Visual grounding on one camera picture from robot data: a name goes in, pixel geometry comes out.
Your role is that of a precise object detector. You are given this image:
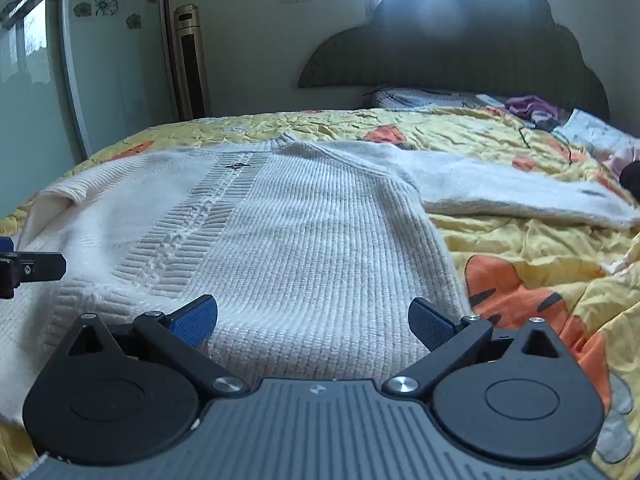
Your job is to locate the glass sliding wardrobe door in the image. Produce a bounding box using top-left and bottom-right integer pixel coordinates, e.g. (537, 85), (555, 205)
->
(0, 0), (177, 220)

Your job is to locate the white printed pillow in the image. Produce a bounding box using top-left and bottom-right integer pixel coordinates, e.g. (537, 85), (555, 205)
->
(552, 108), (637, 162)

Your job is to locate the patterned grey pillow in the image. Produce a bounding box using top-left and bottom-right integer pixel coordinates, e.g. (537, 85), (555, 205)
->
(367, 87), (506, 111)

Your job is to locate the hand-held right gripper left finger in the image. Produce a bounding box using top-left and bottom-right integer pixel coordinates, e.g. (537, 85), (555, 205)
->
(63, 294), (251, 402)

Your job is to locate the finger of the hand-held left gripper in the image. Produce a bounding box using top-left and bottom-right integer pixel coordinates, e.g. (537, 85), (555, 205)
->
(0, 251), (67, 301)

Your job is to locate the black thin cable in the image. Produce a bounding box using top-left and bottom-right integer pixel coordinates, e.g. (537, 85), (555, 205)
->
(517, 127), (574, 167)

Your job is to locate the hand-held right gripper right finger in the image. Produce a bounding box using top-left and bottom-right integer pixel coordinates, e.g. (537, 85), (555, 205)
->
(381, 297), (576, 404)

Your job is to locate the yellow carrot print quilt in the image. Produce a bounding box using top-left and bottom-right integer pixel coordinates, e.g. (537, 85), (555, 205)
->
(0, 105), (640, 480)

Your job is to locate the purple cloth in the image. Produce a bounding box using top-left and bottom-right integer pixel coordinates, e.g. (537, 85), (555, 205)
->
(505, 94), (560, 122)

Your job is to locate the gold tower air conditioner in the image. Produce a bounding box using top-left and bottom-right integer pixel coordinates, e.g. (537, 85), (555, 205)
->
(172, 4), (212, 122)

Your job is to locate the grey cloud shaped headboard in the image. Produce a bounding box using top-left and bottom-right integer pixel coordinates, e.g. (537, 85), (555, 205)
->
(298, 0), (612, 121)

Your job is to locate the white knit sweater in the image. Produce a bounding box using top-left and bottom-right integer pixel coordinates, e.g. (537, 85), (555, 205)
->
(0, 132), (640, 426)

